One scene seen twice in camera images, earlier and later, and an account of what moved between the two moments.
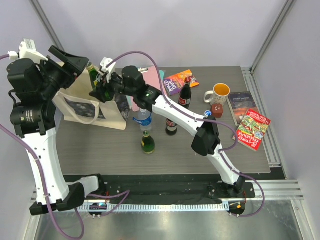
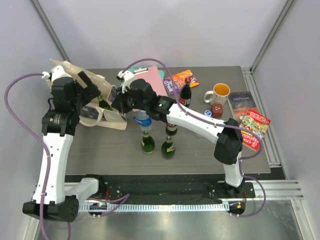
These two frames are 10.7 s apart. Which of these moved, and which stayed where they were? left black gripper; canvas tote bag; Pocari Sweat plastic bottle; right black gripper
Moved: right black gripper; left black gripper
Stayed: canvas tote bag; Pocari Sweat plastic bottle
